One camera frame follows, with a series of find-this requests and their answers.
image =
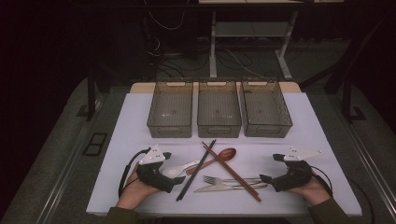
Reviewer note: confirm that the smoky clear plastic bin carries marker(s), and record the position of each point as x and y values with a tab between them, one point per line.
266	109
219	109
170	109

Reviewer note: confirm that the brown wooden spoon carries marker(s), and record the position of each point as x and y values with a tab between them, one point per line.
226	154

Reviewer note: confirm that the red-brown chopstick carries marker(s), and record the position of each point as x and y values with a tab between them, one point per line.
230	172
234	171

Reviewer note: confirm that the black angled stand leg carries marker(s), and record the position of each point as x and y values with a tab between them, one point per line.
339	77

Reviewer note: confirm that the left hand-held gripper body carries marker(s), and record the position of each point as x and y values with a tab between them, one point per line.
152	174

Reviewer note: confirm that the silver serrated knife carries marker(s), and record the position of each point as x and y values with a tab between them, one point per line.
214	188

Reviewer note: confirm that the white metal desk frame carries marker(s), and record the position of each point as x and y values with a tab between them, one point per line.
213	46

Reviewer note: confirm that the person's left hand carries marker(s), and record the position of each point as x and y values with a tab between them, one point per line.
134	193

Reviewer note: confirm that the white table cover sheet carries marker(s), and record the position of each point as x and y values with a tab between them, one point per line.
280	143

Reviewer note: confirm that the black upright stand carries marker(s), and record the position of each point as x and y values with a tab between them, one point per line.
91	99
346	102

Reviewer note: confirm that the white ceramic spoon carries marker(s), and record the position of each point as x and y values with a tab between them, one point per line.
172	171

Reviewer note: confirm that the black floor socket frame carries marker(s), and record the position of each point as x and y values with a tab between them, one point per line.
95	144

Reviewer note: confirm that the silver metal fork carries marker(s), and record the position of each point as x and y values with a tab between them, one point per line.
211	179

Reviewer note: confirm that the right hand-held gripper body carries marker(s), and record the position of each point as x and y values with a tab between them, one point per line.
294	177

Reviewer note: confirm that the metal floor rail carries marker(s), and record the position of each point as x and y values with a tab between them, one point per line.
368	155
64	174

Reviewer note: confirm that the person's right hand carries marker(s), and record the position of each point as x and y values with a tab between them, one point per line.
316	193

